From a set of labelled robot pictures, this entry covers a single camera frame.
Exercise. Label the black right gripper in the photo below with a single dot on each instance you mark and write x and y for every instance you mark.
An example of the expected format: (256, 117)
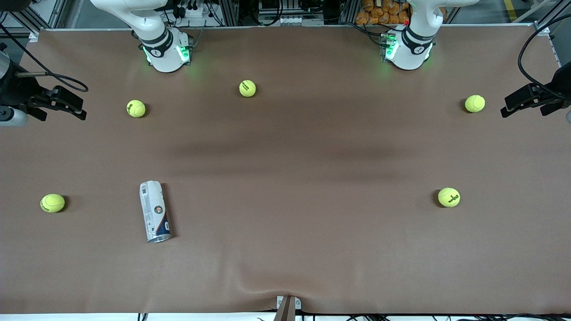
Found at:
(13, 90)

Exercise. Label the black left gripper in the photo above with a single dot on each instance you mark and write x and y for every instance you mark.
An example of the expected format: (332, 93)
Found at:
(560, 85)

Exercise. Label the clear tennis ball can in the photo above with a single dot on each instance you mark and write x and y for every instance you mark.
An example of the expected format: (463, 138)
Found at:
(154, 209)

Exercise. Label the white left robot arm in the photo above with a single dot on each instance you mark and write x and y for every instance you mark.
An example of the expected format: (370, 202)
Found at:
(408, 55)

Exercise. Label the yellow tennis ball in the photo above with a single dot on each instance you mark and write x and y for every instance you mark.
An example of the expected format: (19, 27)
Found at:
(448, 197)
(136, 108)
(474, 103)
(52, 203)
(247, 88)

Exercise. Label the white power strip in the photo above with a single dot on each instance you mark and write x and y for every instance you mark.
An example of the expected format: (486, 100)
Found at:
(192, 12)

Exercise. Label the orange mesh bag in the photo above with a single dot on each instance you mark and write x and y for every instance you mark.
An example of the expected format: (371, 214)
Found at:
(379, 15)

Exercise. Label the white terminal block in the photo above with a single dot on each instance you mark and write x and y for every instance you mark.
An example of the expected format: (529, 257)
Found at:
(299, 20)

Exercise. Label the brown table mat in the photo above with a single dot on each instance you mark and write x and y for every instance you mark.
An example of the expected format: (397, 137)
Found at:
(285, 223)

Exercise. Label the grey corner bracket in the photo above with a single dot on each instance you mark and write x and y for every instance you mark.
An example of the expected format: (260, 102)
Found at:
(34, 36)
(543, 31)

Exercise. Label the aluminium frame post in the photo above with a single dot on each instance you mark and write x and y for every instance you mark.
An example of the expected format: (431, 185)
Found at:
(230, 12)

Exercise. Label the grey metal post bracket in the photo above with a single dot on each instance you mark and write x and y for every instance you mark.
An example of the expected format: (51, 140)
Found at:
(287, 312)

